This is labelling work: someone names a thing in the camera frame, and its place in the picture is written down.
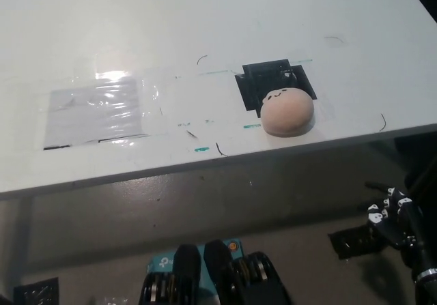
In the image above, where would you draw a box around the black ribbed robot torso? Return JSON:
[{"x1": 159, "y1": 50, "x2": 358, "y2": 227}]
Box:
[{"x1": 141, "y1": 239, "x2": 292, "y2": 305}]

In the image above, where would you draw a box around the black mask patch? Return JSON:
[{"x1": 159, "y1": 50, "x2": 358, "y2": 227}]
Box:
[{"x1": 234, "y1": 58, "x2": 319, "y2": 119}]

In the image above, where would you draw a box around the pink dumpling squeeze toy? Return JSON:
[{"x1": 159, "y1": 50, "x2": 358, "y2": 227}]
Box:
[{"x1": 260, "y1": 87, "x2": 315, "y2": 136}]

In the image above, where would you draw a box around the teal router box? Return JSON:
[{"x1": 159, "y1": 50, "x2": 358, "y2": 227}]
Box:
[{"x1": 147, "y1": 237, "x2": 244, "y2": 305}]

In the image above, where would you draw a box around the glossy grey plastic-covered sheet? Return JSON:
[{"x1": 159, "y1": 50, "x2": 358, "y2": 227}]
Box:
[{"x1": 43, "y1": 77, "x2": 152, "y2": 151}]

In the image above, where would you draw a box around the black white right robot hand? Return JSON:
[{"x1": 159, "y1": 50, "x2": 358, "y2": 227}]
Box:
[{"x1": 356, "y1": 181, "x2": 437, "y2": 279}]

